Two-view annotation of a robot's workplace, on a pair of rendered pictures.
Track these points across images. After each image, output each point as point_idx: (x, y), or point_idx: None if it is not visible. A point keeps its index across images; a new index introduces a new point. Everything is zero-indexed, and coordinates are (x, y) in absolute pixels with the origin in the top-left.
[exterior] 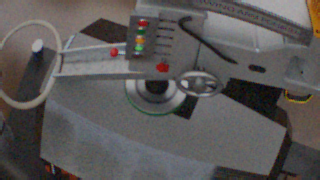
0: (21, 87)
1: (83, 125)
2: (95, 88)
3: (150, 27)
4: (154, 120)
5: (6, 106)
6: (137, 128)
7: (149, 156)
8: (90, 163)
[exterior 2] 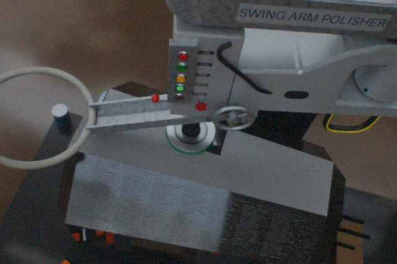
0: (41, 154)
1: (127, 171)
2: (139, 137)
3: (190, 62)
4: (192, 157)
5: (13, 178)
6: (179, 165)
7: (191, 191)
8: (133, 211)
